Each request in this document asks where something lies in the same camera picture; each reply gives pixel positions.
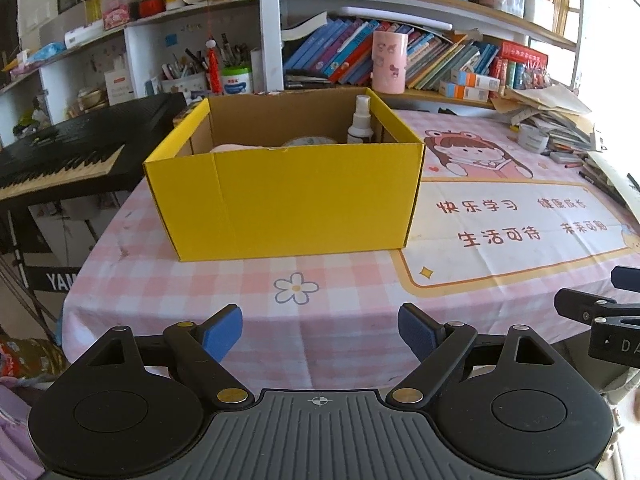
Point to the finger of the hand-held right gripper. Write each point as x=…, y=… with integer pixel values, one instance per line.
x=627, y=280
x=580, y=305

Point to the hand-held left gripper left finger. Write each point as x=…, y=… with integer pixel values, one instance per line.
x=225, y=332

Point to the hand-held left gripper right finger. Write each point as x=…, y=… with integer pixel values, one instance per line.
x=417, y=332

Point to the yellow cardboard box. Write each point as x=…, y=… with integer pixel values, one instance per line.
x=290, y=205

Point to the pink plush toy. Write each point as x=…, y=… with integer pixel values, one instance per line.
x=235, y=147

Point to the yellow tape roll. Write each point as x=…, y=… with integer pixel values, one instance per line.
x=310, y=141

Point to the white blue spray bottle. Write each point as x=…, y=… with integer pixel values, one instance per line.
x=361, y=125

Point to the pink checked desktop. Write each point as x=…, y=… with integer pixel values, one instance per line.
x=350, y=300

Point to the pile of papers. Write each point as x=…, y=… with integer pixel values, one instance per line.
x=565, y=115

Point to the black keyboard stand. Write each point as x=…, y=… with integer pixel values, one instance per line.
x=50, y=280

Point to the dark patterned bag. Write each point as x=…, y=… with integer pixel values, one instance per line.
x=30, y=360

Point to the purple cloth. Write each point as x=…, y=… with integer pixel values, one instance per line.
x=17, y=435

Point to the black electronic keyboard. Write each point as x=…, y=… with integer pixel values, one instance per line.
x=75, y=145

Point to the red marker box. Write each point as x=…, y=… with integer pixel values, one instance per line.
x=522, y=62

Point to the orange blue white carton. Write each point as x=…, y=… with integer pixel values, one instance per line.
x=475, y=79
x=462, y=92

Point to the white jar green lid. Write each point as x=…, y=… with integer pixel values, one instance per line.
x=236, y=81

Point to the white pen holder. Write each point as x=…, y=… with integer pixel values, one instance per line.
x=184, y=84

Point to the red tassel ornament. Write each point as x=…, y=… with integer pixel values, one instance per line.
x=215, y=67

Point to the gold bowl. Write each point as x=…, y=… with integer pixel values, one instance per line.
x=92, y=100

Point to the white red carton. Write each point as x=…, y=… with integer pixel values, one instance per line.
x=119, y=85

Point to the pink patterned cup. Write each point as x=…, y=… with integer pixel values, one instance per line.
x=389, y=62

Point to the bunch of pens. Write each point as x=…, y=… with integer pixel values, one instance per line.
x=195, y=60

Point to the row of colourful books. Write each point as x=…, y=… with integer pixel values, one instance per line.
x=330, y=52

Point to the white shelf unit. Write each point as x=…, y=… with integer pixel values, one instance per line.
x=270, y=35

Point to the white long tube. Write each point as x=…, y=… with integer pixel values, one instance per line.
x=400, y=17

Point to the white flat box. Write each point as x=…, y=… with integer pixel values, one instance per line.
x=82, y=36

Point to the blue tissue pack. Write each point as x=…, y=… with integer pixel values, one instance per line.
x=45, y=54

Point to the pink printed box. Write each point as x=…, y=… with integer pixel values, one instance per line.
x=117, y=14

